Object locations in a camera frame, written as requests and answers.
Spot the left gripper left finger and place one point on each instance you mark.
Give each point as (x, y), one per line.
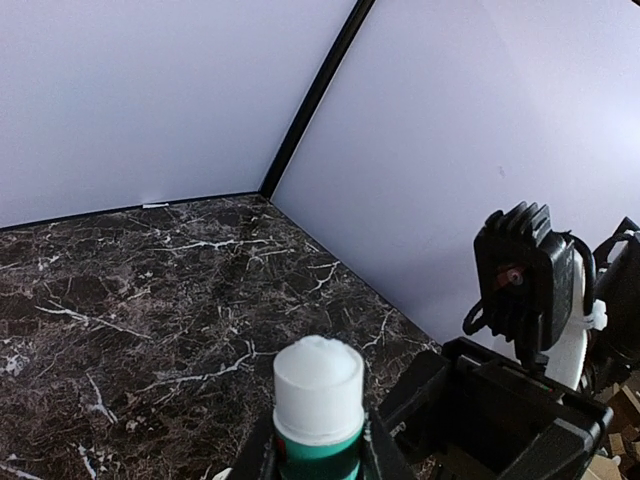
(258, 458)

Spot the white green glue stick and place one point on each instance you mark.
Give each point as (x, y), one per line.
(318, 412)

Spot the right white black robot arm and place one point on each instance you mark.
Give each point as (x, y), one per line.
(612, 353)

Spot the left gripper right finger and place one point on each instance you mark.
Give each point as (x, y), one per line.
(381, 458)

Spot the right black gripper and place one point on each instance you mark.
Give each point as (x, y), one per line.
(480, 415)

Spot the right black frame post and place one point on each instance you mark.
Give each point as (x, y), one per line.
(314, 96)

